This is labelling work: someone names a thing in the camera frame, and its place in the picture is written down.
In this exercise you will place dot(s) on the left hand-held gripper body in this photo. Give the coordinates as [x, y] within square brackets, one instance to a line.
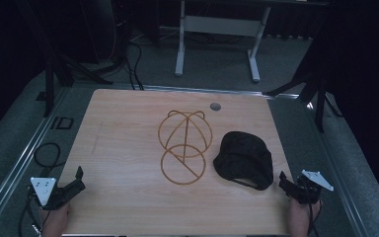
[44, 190]

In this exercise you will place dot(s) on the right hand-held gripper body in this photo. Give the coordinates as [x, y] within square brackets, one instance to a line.
[311, 187]

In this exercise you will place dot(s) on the person's right hand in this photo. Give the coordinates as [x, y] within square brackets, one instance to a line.
[301, 217]

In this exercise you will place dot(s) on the person's left hand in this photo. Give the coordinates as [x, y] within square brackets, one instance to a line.
[55, 220]

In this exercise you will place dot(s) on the black cap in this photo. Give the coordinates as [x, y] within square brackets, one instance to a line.
[245, 159]

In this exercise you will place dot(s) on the black tripod stand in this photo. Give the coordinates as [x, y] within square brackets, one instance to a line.
[312, 89]
[54, 65]

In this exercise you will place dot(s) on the grey round table grommet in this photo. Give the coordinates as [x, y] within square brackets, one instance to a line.
[215, 106]

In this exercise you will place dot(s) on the metal floor rail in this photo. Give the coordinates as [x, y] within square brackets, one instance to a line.
[19, 164]

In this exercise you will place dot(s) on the white metal desk frame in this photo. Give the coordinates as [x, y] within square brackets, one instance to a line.
[222, 26]

